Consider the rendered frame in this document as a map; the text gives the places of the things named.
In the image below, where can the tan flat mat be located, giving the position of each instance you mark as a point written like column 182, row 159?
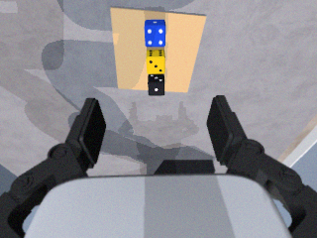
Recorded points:
column 182, row 38

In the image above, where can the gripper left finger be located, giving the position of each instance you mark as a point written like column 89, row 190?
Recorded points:
column 68, row 160

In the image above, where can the yellow die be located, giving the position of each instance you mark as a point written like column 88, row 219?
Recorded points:
column 155, row 61

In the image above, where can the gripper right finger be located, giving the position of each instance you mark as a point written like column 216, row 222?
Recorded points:
column 245, row 157

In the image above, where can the black die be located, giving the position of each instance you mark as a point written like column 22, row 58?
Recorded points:
column 156, row 84

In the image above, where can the blue die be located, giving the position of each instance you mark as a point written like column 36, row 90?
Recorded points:
column 155, row 33

